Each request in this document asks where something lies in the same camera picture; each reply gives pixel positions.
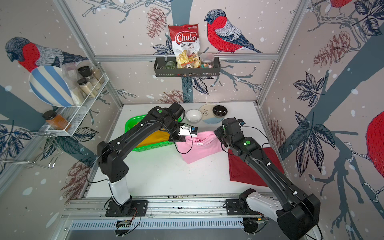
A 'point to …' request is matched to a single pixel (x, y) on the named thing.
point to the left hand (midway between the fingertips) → (186, 134)
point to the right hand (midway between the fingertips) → (214, 127)
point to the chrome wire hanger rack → (52, 139)
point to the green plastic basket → (133, 121)
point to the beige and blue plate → (207, 115)
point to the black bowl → (219, 111)
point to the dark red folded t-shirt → (240, 172)
